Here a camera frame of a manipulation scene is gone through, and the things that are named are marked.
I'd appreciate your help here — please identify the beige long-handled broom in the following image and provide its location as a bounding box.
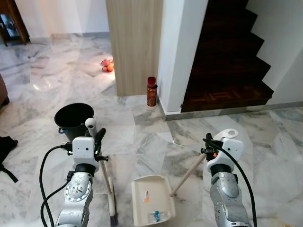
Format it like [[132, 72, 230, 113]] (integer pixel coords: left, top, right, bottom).
[[85, 118, 118, 225]]

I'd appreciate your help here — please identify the beige long-handled dustpan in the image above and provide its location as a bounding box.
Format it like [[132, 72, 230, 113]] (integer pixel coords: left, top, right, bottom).
[[131, 128, 241, 227]]

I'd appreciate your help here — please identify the black plastic bucket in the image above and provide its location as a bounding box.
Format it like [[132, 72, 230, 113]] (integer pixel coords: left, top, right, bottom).
[[54, 103, 95, 142]]

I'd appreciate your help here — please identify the red cylindrical can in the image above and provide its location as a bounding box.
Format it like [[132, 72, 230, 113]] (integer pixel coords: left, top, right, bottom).
[[146, 76, 158, 107]]

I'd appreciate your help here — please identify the clear plastic water bottle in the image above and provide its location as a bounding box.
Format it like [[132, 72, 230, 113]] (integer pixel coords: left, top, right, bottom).
[[148, 210, 172, 224]]

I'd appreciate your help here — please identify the dark wooden staircase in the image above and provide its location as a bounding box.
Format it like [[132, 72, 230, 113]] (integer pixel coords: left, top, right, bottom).
[[180, 0, 275, 113]]

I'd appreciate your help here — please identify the black bag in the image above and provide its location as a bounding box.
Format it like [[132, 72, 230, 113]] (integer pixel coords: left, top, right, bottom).
[[0, 136, 19, 183]]

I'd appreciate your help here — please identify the light wooden partition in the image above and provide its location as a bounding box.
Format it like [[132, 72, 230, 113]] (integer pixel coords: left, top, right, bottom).
[[105, 0, 164, 97]]

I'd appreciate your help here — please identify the dark wooden cabinet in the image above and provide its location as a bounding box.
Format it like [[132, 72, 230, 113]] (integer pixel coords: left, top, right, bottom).
[[0, 0, 30, 46]]

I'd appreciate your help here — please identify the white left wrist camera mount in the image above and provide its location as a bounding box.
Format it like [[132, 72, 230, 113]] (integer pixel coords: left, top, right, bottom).
[[71, 137, 99, 174]]

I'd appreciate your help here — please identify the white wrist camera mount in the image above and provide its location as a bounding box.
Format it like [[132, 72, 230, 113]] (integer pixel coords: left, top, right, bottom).
[[208, 139, 245, 175], [71, 137, 99, 174]]

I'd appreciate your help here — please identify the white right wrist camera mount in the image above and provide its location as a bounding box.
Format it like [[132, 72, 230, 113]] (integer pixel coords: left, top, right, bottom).
[[208, 139, 245, 175]]

